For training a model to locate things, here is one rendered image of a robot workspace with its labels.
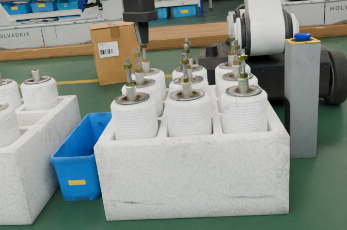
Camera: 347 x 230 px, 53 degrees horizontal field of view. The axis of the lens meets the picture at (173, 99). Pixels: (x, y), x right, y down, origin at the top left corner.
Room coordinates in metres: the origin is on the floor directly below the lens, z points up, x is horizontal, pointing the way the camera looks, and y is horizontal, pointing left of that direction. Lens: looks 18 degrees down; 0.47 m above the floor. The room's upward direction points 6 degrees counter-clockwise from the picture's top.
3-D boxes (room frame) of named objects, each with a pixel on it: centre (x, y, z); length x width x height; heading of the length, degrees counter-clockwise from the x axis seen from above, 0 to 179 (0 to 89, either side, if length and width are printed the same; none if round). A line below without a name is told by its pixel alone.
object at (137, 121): (0.71, 0.09, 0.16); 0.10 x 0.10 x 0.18
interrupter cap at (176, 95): (0.70, -0.03, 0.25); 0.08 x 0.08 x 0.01
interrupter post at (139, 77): (0.83, 0.08, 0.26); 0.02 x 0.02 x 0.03
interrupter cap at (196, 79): (0.82, -0.04, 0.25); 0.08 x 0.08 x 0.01
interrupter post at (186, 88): (0.70, -0.03, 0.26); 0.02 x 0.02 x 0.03
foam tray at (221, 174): (0.82, -0.04, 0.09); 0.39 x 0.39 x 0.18; 85
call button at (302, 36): (0.87, -0.34, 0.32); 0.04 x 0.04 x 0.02
